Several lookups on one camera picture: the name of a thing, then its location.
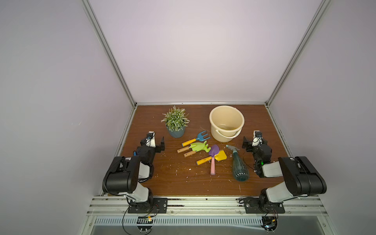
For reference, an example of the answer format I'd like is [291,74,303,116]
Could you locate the yellow shovel yellow handle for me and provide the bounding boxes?
[196,150,227,165]

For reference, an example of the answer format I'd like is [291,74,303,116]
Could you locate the purple shovel pink handle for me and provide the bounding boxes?
[209,145,220,175]

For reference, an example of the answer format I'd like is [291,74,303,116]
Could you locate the green rake wooden handle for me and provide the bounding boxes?
[184,141,211,157]

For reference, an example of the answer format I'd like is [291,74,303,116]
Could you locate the blue rake yellow handle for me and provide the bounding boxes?
[182,131,210,147]

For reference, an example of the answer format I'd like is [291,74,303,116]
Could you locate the green trowel wooden handle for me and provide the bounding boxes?
[177,142,206,153]

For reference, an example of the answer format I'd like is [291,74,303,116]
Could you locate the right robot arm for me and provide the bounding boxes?
[242,132,327,210]

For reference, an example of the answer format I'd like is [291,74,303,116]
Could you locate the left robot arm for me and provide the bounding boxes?
[102,132,165,211]

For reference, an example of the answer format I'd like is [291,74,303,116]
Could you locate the teal spray bottle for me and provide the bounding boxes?
[226,145,249,182]

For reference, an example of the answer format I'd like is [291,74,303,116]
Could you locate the artificial plant in grey pot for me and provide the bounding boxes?
[161,106,190,139]

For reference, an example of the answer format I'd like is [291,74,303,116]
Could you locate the cream plastic bucket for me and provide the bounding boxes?
[209,105,245,143]

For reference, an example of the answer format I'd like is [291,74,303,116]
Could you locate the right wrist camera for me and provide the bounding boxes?
[252,130,263,146]

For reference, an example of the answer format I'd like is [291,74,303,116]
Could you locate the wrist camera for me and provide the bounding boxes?
[252,130,263,146]
[146,131,156,147]

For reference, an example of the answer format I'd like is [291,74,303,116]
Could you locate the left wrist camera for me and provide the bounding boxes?
[146,131,156,147]

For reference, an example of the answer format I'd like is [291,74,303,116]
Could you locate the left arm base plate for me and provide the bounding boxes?
[128,198,168,214]

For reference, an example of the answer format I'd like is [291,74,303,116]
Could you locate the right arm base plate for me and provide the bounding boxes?
[238,197,286,214]

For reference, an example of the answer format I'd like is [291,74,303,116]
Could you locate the aluminium front rail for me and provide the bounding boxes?
[86,196,328,216]

